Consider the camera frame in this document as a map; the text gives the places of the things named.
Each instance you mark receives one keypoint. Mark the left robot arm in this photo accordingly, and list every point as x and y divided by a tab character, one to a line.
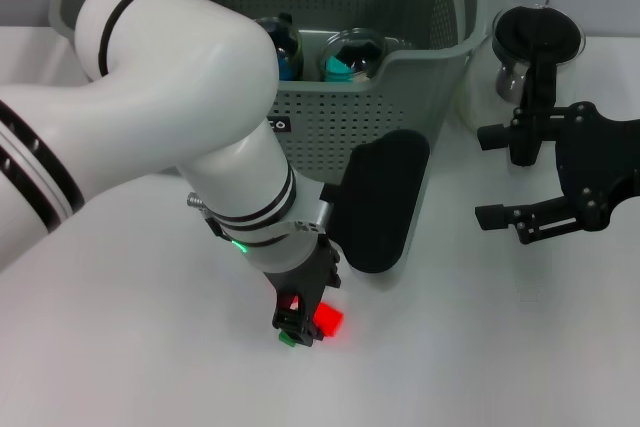
175	97

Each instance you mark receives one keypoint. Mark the flat green toy brick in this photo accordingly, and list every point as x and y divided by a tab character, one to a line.
286	340

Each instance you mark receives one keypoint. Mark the grey-green perforated storage bin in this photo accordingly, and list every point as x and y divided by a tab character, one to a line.
350	112

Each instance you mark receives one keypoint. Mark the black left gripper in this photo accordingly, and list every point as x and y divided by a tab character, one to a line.
305	277

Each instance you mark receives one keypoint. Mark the glass teacup with black holder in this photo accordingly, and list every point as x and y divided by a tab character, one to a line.
287	37

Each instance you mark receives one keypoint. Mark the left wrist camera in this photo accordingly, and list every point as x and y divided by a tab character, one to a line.
380	202

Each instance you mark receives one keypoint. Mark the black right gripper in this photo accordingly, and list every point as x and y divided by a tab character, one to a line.
595	167

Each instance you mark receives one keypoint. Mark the large red toy brick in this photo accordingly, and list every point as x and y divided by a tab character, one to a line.
329	318

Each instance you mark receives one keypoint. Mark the glass jar with teal bricks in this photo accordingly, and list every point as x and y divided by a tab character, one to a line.
360	44

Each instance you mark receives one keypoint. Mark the blue toy brick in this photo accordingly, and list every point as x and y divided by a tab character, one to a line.
285	67

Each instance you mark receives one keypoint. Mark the teal toy brick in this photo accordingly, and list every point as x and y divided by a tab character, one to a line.
337	69

